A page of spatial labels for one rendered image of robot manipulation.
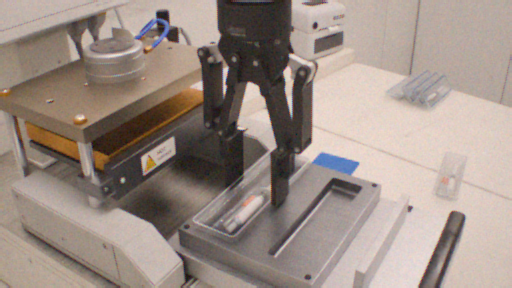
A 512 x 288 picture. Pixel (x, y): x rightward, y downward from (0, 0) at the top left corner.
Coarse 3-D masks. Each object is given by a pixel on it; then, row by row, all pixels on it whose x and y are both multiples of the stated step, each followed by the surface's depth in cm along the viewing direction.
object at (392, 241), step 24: (384, 216) 59; (408, 216) 59; (432, 216) 59; (168, 240) 56; (360, 240) 56; (384, 240) 50; (408, 240) 55; (432, 240) 55; (192, 264) 54; (216, 264) 52; (336, 264) 52; (360, 264) 46; (384, 264) 52; (408, 264) 52
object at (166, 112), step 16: (176, 96) 69; (192, 96) 69; (144, 112) 64; (160, 112) 64; (176, 112) 64; (32, 128) 62; (128, 128) 60; (144, 128) 60; (160, 128) 61; (32, 144) 64; (48, 144) 61; (64, 144) 59; (96, 144) 57; (112, 144) 57; (128, 144) 57; (64, 160) 61; (80, 160) 59; (96, 160) 56
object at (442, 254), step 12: (456, 216) 53; (444, 228) 51; (456, 228) 51; (444, 240) 49; (456, 240) 49; (432, 252) 48; (444, 252) 48; (432, 264) 46; (444, 264) 46; (432, 276) 45; (444, 276) 45
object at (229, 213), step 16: (304, 160) 64; (256, 176) 61; (224, 192) 58; (240, 192) 58; (256, 192) 58; (208, 208) 55; (224, 208) 55; (240, 208) 55; (256, 208) 55; (208, 224) 53; (224, 224) 53; (240, 224) 53
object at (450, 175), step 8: (448, 152) 111; (448, 160) 108; (456, 160) 108; (464, 160) 108; (440, 168) 106; (448, 168) 106; (456, 168) 106; (464, 168) 105; (440, 176) 103; (448, 176) 103; (456, 176) 103; (440, 184) 100; (448, 184) 100; (456, 184) 100; (440, 192) 98; (448, 192) 98; (456, 192) 97
